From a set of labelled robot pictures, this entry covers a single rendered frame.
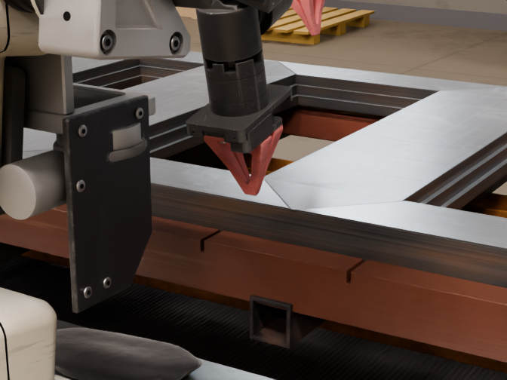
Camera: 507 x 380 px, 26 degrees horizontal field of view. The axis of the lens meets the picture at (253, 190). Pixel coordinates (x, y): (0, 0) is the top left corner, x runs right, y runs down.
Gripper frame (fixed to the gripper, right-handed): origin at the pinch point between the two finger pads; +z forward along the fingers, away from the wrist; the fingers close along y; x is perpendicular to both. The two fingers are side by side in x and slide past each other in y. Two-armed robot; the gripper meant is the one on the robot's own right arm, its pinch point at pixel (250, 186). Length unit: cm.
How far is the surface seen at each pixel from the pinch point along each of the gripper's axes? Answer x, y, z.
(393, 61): -203, -484, 206
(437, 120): -1, -53, 17
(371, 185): 3.8, -19.8, 9.7
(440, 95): -7, -68, 21
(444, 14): -227, -629, 232
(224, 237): -7.3, -4.5, 10.2
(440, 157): 6.4, -34.7, 13.2
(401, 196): 8.5, -17.5, 9.2
